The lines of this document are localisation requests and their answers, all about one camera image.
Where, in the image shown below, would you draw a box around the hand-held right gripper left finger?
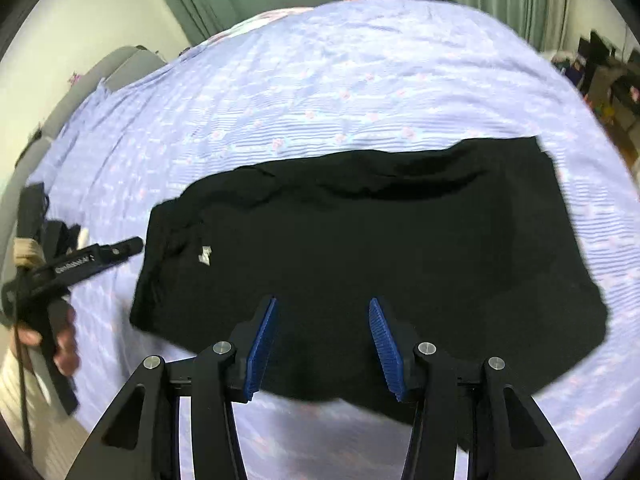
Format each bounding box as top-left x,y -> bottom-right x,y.
65,296 -> 278,480

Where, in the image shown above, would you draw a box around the lilac striped pillow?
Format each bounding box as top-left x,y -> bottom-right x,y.
55,77 -> 118,156

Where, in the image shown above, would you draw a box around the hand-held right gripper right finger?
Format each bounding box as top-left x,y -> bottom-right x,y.
368,297 -> 568,480

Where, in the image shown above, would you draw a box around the grey padded headboard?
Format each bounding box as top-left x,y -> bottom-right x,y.
0,45 -> 168,281

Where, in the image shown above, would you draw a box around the lilac striped bed sheet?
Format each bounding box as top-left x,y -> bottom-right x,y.
25,0 -> 640,480

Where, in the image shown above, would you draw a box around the black pants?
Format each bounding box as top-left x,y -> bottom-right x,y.
129,135 -> 610,453

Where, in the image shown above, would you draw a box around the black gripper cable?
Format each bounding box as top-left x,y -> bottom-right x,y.
9,280 -> 37,461

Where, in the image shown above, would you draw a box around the black chair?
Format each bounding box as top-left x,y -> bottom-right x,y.
589,30 -> 621,61

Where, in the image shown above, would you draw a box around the pale pink printed blanket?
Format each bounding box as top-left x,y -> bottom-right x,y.
222,6 -> 316,37

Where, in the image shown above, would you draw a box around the person's left hand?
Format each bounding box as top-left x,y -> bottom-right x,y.
10,307 -> 80,377

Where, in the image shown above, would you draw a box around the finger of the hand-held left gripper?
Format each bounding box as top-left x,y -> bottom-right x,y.
92,236 -> 145,268

